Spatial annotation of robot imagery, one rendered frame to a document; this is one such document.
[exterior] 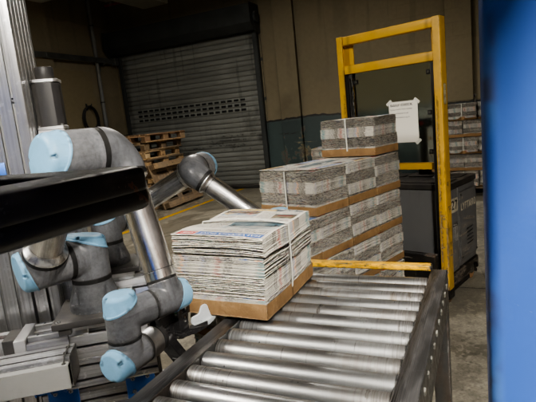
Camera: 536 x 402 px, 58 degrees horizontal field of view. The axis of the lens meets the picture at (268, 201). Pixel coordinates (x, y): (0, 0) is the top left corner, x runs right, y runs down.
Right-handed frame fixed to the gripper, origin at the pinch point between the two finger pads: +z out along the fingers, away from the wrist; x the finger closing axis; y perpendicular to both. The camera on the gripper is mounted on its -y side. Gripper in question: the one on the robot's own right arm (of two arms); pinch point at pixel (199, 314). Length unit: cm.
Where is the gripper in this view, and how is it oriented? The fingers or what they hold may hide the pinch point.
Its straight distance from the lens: 142.5
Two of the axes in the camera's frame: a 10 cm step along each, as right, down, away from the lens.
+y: -1.0, -9.8, -1.7
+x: -9.1, 0.2, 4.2
